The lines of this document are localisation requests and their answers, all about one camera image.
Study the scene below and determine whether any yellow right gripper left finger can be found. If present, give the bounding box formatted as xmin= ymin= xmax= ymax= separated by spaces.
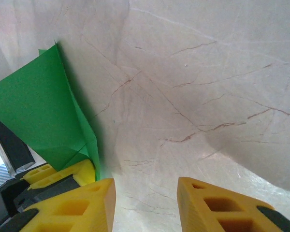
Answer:
xmin=0 ymin=177 xmax=116 ymax=232

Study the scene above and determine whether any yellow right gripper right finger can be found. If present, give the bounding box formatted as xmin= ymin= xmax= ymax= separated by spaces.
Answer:
xmin=177 ymin=176 xmax=290 ymax=232

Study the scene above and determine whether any green paper sheet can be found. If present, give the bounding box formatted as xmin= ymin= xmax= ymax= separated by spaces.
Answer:
xmin=0 ymin=42 xmax=101 ymax=181

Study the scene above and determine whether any black grey chessboard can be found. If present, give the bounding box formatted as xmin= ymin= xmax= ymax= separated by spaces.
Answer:
xmin=0 ymin=73 xmax=36 ymax=174

